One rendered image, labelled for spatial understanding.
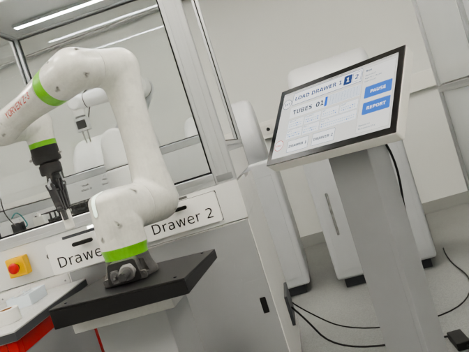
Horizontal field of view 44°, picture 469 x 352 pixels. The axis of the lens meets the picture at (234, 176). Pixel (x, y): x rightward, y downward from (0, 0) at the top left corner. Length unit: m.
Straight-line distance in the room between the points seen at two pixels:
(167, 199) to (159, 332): 0.38
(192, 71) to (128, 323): 0.97
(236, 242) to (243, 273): 0.12
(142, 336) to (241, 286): 0.68
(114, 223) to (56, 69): 0.44
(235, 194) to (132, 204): 0.61
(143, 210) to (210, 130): 0.59
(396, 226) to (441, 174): 3.39
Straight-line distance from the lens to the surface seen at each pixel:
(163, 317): 1.54
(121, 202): 1.57
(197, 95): 2.11
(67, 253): 2.10
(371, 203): 1.92
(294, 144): 1.94
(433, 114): 5.27
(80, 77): 1.62
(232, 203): 2.11
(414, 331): 2.03
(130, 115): 1.71
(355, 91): 1.88
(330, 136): 1.85
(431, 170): 5.29
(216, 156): 2.10
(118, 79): 1.71
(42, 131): 2.03
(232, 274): 2.15
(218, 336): 2.23
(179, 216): 2.12
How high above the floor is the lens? 1.05
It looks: 3 degrees down
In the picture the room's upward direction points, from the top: 17 degrees counter-clockwise
